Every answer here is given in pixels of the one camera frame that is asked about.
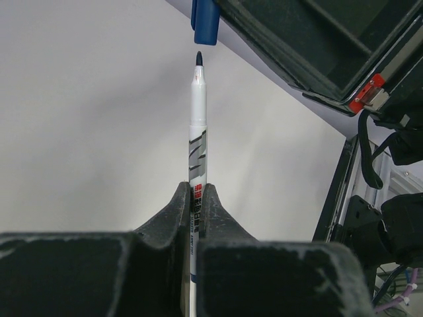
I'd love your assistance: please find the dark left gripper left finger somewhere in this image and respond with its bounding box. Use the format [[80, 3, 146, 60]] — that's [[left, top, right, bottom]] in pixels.
[[1, 182, 190, 316]]

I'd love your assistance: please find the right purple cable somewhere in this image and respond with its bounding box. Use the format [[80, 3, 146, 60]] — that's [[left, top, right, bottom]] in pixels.
[[371, 264, 423, 317]]

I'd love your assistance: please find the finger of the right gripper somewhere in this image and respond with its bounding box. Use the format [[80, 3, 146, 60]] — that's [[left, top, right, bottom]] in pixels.
[[218, 1, 422, 116]]

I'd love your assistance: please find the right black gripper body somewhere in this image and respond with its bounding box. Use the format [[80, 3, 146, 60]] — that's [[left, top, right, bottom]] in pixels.
[[350, 13, 423, 139]]

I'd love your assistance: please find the aluminium frame rail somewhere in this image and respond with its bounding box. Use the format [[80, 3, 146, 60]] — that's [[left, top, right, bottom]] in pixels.
[[312, 135, 423, 245]]

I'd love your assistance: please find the blue pen cap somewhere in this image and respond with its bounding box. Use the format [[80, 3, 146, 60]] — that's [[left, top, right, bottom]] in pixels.
[[190, 0, 220, 46]]

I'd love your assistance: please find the blue pen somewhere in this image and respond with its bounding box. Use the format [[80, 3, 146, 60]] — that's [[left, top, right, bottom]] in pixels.
[[188, 52, 208, 316]]

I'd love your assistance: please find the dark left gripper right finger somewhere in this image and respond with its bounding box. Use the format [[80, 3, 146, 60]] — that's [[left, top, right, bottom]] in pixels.
[[196, 184, 374, 316]]

